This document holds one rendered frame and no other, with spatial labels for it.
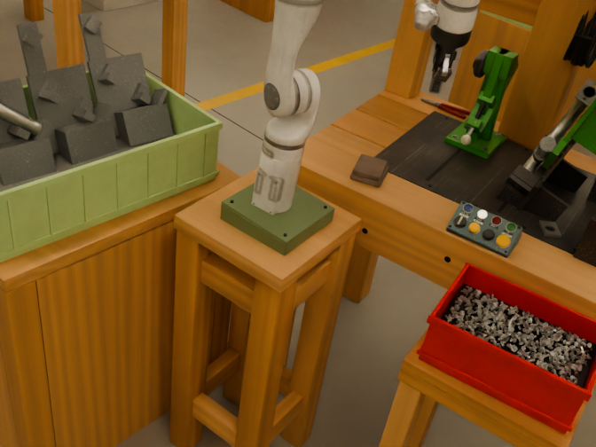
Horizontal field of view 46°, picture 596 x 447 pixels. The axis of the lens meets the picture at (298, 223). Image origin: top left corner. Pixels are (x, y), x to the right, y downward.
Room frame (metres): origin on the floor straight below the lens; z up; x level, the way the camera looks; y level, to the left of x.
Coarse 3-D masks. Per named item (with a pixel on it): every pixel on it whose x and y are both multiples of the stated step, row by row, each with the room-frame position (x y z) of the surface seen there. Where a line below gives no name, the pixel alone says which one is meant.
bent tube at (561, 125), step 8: (592, 80) 1.56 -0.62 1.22; (584, 88) 1.55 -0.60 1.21; (592, 88) 1.55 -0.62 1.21; (576, 96) 1.53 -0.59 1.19; (584, 96) 1.53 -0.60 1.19; (592, 96) 1.56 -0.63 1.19; (576, 104) 1.58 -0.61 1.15; (584, 104) 1.52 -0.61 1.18; (568, 112) 1.61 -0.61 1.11; (576, 112) 1.59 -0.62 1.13; (568, 120) 1.60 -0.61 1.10; (560, 128) 1.60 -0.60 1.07; (568, 128) 1.60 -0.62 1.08; (552, 136) 1.59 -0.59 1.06; (560, 136) 1.59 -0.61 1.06; (528, 160) 1.55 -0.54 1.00; (528, 168) 1.52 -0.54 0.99; (536, 168) 1.53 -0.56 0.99
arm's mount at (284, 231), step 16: (240, 192) 1.35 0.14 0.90; (304, 192) 1.40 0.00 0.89; (224, 208) 1.30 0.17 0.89; (240, 208) 1.29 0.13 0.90; (256, 208) 1.30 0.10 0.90; (304, 208) 1.34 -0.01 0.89; (320, 208) 1.35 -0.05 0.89; (240, 224) 1.27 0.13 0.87; (256, 224) 1.25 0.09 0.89; (272, 224) 1.26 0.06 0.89; (288, 224) 1.27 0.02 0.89; (304, 224) 1.28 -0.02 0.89; (320, 224) 1.32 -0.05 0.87; (272, 240) 1.22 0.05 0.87; (288, 240) 1.21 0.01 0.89; (304, 240) 1.27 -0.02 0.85
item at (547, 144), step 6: (546, 138) 1.49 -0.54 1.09; (552, 138) 1.49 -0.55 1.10; (540, 144) 1.48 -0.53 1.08; (546, 144) 1.48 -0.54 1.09; (552, 144) 1.48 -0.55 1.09; (534, 150) 1.53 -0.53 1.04; (540, 150) 1.48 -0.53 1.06; (546, 150) 1.47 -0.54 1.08; (552, 150) 1.47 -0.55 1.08; (534, 156) 1.52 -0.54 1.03; (540, 156) 1.50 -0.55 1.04; (546, 156) 1.50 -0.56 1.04
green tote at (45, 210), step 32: (192, 128) 1.62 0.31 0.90; (128, 160) 1.35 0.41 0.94; (160, 160) 1.42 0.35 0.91; (192, 160) 1.50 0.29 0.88; (0, 192) 1.13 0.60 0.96; (32, 192) 1.17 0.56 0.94; (64, 192) 1.23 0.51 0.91; (96, 192) 1.29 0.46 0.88; (128, 192) 1.35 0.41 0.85; (160, 192) 1.42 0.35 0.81; (0, 224) 1.11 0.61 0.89; (32, 224) 1.17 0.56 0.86; (64, 224) 1.22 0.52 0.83; (96, 224) 1.28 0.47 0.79; (0, 256) 1.10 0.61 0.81
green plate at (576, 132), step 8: (592, 104) 1.45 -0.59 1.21; (584, 112) 1.45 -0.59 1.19; (592, 112) 1.46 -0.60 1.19; (584, 120) 1.45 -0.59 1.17; (592, 120) 1.45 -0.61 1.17; (576, 128) 1.45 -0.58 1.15; (584, 128) 1.46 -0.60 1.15; (592, 128) 1.45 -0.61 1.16; (568, 136) 1.46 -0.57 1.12; (576, 136) 1.46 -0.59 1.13; (584, 136) 1.45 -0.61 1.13; (592, 136) 1.45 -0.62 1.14; (584, 144) 1.45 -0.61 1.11; (592, 144) 1.44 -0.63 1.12; (592, 152) 1.44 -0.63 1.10
